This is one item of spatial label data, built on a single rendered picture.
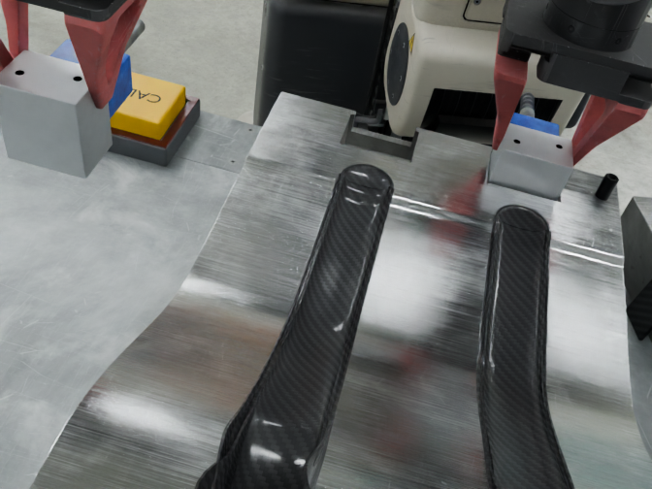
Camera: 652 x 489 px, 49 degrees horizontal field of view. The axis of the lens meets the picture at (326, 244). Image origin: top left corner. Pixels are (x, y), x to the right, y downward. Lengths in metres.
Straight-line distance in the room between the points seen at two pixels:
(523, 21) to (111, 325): 0.33
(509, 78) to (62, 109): 0.26
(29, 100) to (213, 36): 2.00
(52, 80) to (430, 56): 0.52
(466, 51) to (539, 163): 0.38
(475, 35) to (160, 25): 1.67
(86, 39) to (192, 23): 2.09
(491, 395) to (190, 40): 2.07
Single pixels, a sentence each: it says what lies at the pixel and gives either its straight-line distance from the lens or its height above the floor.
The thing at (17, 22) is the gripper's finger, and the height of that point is 0.98.
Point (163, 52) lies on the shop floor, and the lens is 2.31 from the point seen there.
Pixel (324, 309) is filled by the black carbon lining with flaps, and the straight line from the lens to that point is 0.42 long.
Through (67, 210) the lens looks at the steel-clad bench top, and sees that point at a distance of 0.58.
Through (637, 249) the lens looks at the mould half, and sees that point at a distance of 0.62.
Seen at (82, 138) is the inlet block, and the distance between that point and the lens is 0.43.
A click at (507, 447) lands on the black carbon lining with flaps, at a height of 0.90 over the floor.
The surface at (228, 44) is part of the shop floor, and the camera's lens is 2.38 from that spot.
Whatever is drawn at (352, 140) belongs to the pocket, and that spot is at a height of 0.87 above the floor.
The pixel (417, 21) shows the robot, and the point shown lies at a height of 0.80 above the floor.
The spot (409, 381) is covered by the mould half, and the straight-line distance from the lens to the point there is 0.38.
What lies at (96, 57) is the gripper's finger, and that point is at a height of 0.99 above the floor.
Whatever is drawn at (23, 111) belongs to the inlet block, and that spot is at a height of 0.95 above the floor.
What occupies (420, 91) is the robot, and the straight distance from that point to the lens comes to 0.88.
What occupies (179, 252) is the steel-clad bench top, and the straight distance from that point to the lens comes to 0.55.
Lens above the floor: 1.20
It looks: 45 degrees down
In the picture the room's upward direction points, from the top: 12 degrees clockwise
